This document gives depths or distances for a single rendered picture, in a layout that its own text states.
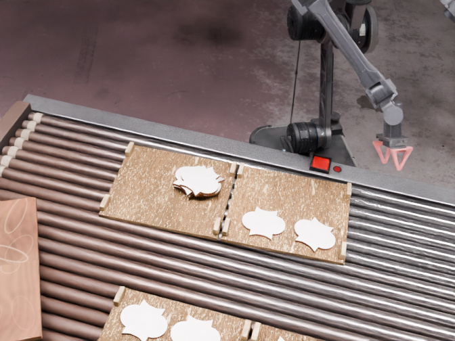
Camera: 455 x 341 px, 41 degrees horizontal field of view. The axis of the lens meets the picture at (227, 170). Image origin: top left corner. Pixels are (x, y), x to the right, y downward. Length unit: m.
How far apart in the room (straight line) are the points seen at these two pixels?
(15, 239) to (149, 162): 0.58
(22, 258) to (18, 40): 2.87
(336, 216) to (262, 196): 0.27
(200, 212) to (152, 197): 0.18
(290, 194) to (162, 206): 0.45
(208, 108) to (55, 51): 1.19
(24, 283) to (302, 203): 0.96
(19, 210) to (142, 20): 2.89
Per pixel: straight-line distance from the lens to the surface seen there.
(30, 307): 1.80
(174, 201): 2.11
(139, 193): 2.14
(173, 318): 1.85
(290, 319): 1.89
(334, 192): 2.21
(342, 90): 4.19
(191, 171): 2.13
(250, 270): 1.97
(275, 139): 3.38
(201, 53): 4.36
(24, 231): 1.96
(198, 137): 2.36
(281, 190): 2.17
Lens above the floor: 2.54
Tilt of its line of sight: 46 degrees down
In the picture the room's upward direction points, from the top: 5 degrees clockwise
